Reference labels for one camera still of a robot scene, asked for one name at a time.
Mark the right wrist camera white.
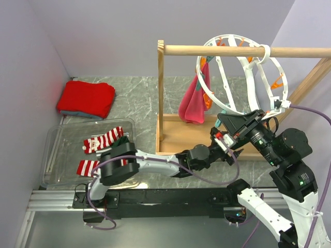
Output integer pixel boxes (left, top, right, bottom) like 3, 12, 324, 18
262, 97, 291, 120

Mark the red white striped sock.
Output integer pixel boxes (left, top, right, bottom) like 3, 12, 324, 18
76, 159, 127, 178

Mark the pink sock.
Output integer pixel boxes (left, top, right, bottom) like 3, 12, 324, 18
178, 74, 208, 124

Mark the wooden hanging rack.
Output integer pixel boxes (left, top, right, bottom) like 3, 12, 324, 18
155, 40, 331, 161

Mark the folded red cloth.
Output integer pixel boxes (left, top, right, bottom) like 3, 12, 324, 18
56, 81, 115, 119

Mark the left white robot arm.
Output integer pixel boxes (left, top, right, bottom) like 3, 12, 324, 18
85, 128, 243, 208

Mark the grey folded cloth underneath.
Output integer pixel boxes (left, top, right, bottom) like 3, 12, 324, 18
60, 110, 102, 119

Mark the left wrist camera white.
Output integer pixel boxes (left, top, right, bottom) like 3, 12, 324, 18
214, 132, 236, 152

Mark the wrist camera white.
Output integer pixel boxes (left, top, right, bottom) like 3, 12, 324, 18
262, 97, 291, 120
214, 132, 236, 152

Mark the orange clothes peg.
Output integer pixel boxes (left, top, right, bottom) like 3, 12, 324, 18
203, 93, 213, 111

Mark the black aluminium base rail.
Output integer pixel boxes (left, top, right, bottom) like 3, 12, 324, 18
28, 187, 280, 224

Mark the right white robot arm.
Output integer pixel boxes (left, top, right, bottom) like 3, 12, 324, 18
218, 110, 330, 247

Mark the clear plastic bin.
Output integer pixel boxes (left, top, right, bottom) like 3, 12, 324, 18
40, 118, 136, 190

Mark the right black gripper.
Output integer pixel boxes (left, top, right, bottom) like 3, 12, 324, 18
215, 106, 280, 163

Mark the white round clip hanger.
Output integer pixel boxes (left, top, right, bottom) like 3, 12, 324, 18
195, 32, 289, 116

